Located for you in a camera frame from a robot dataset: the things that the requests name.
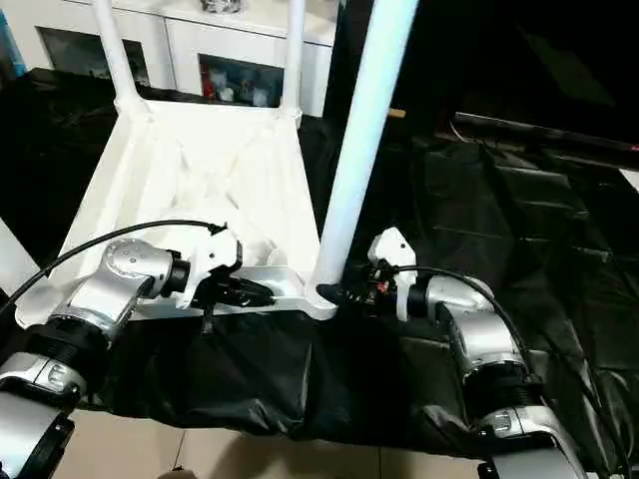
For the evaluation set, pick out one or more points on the white plastic table top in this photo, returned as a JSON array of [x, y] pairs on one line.
[[199, 174]]

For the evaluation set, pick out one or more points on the white plastic table leg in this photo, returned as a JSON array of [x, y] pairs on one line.
[[12, 254], [293, 60], [117, 60], [359, 125]]

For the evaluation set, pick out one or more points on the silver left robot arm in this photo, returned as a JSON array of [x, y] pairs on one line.
[[100, 299]]

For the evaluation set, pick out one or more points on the black work mat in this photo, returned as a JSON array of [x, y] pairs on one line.
[[524, 224]]

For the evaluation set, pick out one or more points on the small tan label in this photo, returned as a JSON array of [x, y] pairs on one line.
[[397, 113]]

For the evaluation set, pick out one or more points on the small white jar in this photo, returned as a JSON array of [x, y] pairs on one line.
[[227, 94], [259, 97]]

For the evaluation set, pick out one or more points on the red bottle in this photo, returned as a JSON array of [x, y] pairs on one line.
[[207, 82]]

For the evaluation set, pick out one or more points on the dark low shelf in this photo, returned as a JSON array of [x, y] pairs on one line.
[[549, 130]]

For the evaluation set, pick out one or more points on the white glass-door cabinet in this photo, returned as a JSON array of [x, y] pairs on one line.
[[199, 35]]

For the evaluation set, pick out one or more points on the white flat board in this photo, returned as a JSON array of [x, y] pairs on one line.
[[630, 179]]

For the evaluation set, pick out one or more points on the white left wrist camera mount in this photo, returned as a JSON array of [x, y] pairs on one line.
[[214, 254]]

